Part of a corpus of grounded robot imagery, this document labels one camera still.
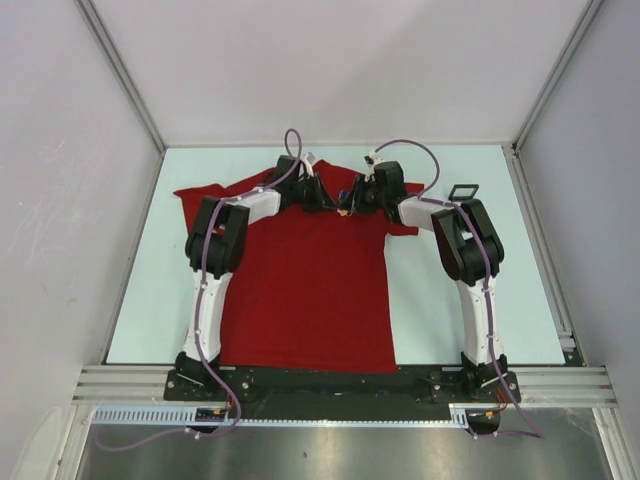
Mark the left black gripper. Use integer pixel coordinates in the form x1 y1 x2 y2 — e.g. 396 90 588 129
290 173 337 214

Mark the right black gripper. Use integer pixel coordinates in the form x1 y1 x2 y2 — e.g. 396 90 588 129
341 175 387 215

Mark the red t-shirt garment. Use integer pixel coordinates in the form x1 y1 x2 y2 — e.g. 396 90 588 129
172 160 425 375

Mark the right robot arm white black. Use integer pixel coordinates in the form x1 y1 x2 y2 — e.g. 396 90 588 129
339 158 508 401

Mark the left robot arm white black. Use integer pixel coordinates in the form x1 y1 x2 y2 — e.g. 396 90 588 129
175 153 333 400

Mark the black open small box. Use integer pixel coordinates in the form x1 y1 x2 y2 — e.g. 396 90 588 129
448 184 479 202

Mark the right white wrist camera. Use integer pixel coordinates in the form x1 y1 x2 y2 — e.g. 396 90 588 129
364 150 384 182

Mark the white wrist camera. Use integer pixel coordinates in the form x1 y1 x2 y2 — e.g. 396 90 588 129
364 150 384 182
301 152 316 177

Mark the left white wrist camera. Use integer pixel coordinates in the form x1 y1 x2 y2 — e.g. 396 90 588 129
301 152 316 177

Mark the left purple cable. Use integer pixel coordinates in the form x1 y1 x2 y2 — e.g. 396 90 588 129
93 127 314 452

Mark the purple cable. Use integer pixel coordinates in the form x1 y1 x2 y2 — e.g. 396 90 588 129
372 139 546 440
93 127 314 452

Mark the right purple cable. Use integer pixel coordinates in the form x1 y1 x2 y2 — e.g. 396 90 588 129
372 139 546 440

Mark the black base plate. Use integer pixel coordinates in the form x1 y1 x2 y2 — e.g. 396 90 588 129
163 355 521 403

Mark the slotted cable duct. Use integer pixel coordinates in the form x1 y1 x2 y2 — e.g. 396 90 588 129
91 405 469 429

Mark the aluminium front rail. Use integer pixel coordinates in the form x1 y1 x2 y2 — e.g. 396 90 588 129
72 365 617 408

